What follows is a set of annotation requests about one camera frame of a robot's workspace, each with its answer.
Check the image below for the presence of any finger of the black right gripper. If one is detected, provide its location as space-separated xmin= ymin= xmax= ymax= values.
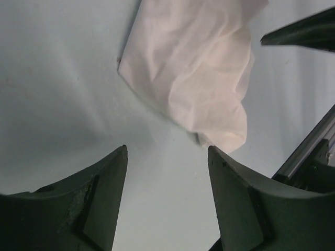
xmin=260 ymin=7 xmax=334 ymax=53

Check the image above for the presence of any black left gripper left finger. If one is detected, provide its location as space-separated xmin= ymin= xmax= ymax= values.
xmin=1 ymin=146 xmax=128 ymax=250

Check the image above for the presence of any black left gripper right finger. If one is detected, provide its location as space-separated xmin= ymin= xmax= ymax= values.
xmin=208 ymin=146 xmax=334 ymax=250

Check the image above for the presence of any white underwear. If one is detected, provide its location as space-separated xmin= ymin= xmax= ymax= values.
xmin=118 ymin=1 xmax=267 ymax=153

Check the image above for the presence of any aluminium frame rail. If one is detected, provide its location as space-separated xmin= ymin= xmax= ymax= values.
xmin=272 ymin=107 xmax=334 ymax=193

